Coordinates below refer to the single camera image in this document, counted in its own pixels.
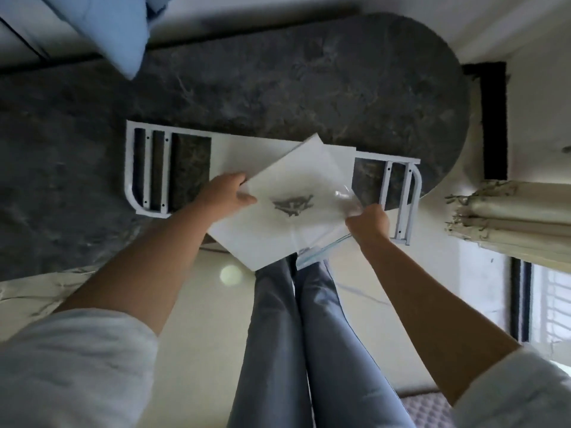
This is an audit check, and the patterned beige curtain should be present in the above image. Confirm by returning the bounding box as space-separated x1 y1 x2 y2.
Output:
444 178 571 273

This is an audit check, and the white metal frame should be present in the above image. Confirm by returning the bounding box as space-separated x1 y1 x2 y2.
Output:
125 120 422 246

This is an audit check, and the person's white shirt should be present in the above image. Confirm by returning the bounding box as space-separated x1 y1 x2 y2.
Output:
0 307 571 428

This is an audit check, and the person's left forearm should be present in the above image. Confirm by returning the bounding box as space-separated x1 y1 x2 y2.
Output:
54 209 224 335

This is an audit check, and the grey marble TV cabinet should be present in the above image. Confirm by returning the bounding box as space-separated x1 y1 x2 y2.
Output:
0 13 472 282

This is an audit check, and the person's right hand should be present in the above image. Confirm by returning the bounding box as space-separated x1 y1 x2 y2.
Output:
345 203 392 250

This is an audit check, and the clear plastic screw bag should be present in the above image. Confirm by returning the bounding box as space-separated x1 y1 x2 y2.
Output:
268 185 367 268

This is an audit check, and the person's left hand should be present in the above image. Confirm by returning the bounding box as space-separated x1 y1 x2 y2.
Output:
192 172 258 225

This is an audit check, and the blue cloth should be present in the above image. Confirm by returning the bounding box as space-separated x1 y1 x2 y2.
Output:
40 0 180 81

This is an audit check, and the person's right forearm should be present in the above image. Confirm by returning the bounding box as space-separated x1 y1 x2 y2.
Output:
361 236 523 407

